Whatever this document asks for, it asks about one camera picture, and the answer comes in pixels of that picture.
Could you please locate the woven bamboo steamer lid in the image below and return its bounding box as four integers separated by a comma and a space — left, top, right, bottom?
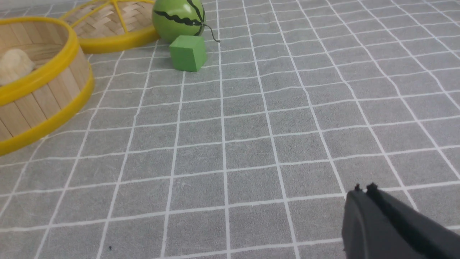
60, 0, 160, 54

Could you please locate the green wooden cube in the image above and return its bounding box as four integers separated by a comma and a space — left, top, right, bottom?
169, 35, 207, 72

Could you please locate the green toy watermelon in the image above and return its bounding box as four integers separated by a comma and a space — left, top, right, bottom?
152, 0, 221, 43

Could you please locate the bamboo steamer tray yellow rim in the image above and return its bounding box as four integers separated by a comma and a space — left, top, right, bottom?
1, 16, 94, 155

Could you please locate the white toy dumpling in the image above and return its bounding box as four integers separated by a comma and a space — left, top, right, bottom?
0, 49, 36, 86

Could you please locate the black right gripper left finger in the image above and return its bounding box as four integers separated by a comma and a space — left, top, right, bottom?
342, 183, 437, 259

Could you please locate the grey checked tablecloth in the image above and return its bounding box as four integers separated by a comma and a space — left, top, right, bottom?
1, 0, 459, 259

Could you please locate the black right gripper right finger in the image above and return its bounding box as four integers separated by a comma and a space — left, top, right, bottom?
366, 183, 459, 259

